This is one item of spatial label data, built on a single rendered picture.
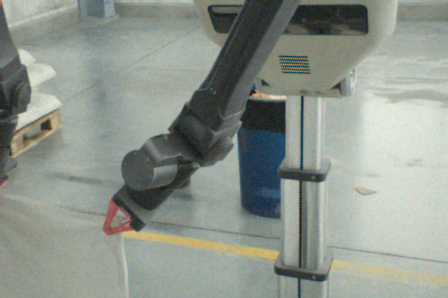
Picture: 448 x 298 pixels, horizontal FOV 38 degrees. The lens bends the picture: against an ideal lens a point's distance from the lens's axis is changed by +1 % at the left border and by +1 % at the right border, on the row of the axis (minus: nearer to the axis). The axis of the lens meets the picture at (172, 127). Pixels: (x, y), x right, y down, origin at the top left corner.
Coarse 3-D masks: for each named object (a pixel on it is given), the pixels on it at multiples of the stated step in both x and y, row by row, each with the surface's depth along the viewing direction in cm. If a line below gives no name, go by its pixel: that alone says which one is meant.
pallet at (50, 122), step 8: (56, 112) 483; (40, 120) 463; (48, 120) 477; (56, 120) 484; (24, 128) 448; (32, 128) 453; (48, 128) 480; (56, 128) 485; (16, 136) 435; (32, 136) 469; (40, 136) 468; (16, 144) 436; (24, 144) 453; (32, 144) 455; (16, 152) 437
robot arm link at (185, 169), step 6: (180, 162) 92; (186, 162) 93; (192, 162) 94; (180, 168) 93; (186, 168) 93; (192, 168) 94; (198, 168) 95; (180, 174) 94; (186, 174) 94; (192, 174) 95; (174, 180) 94; (180, 180) 95; (186, 180) 96; (162, 186) 96; (168, 186) 95; (174, 186) 95
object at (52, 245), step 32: (0, 224) 116; (32, 224) 111; (64, 224) 107; (96, 224) 105; (0, 256) 119; (32, 256) 113; (64, 256) 109; (96, 256) 107; (0, 288) 122; (32, 288) 116; (64, 288) 111; (96, 288) 109
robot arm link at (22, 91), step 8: (16, 88) 104; (24, 88) 105; (16, 96) 104; (24, 96) 105; (0, 104) 107; (16, 104) 105; (24, 104) 106; (0, 112) 105; (8, 112) 106; (16, 112) 106
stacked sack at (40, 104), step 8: (40, 96) 475; (48, 96) 477; (32, 104) 460; (40, 104) 462; (48, 104) 468; (56, 104) 478; (24, 112) 445; (32, 112) 451; (40, 112) 460; (48, 112) 471; (24, 120) 443; (32, 120) 452; (16, 128) 437
